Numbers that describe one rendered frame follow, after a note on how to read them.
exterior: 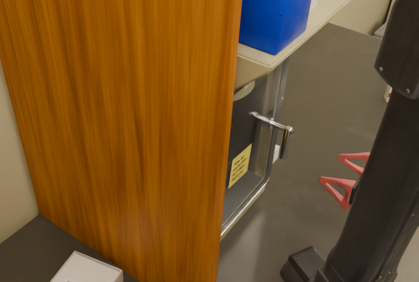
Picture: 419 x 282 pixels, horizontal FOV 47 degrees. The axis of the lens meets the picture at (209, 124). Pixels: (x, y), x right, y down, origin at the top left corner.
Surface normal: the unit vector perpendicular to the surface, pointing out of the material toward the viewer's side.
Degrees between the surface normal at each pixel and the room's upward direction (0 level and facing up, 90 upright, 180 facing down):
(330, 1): 0
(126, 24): 90
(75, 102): 90
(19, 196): 90
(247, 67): 90
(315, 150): 0
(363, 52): 0
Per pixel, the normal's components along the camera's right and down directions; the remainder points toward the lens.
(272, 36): -0.57, 0.49
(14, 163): 0.82, 0.38
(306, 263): -0.05, -0.80
